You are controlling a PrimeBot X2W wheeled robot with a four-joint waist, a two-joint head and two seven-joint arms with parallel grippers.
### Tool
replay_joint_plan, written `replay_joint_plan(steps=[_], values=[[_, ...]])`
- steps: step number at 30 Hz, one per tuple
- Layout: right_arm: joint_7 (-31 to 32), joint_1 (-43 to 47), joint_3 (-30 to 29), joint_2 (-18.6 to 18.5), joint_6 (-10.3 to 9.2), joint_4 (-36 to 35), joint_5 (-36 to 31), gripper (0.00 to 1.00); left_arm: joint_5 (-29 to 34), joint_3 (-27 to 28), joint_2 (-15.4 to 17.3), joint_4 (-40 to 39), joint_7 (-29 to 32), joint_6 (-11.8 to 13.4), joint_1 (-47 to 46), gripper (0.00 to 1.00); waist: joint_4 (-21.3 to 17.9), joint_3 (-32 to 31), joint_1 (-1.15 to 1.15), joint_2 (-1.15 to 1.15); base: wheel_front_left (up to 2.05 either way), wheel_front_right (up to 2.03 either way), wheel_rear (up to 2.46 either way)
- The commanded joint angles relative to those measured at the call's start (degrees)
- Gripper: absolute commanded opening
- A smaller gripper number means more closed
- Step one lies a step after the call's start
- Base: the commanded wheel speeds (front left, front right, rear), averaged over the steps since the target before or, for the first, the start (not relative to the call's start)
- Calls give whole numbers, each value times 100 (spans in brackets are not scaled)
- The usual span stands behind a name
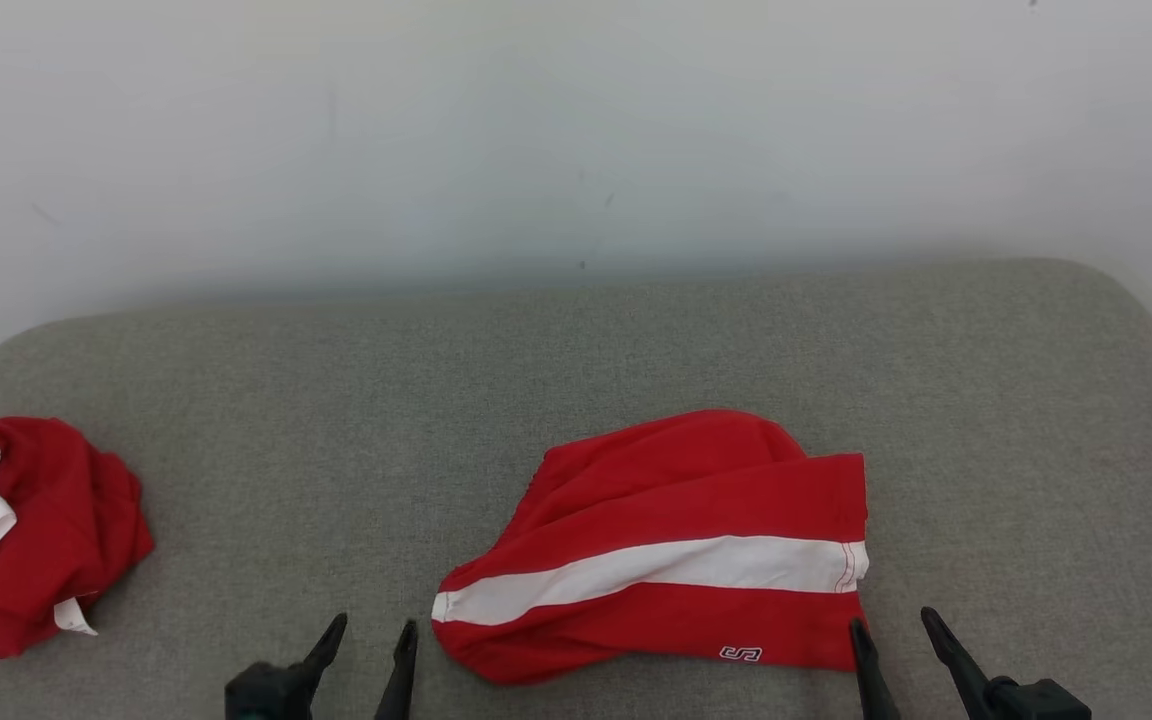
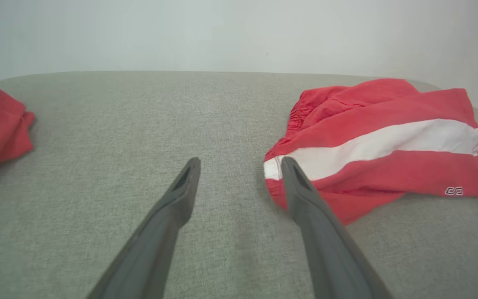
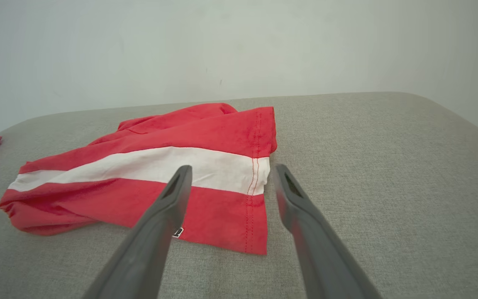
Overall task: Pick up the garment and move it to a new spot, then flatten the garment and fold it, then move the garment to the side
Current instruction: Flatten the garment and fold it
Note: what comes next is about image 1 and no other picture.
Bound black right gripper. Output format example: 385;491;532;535
849;607;1093;720

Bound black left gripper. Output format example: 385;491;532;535
226;612;419;720

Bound red shorts with white stripe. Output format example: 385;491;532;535
431;408;871;687

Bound red white basketball jersey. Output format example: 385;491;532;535
0;416;156;659

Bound grey fabric sofa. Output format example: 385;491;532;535
0;258;1152;720

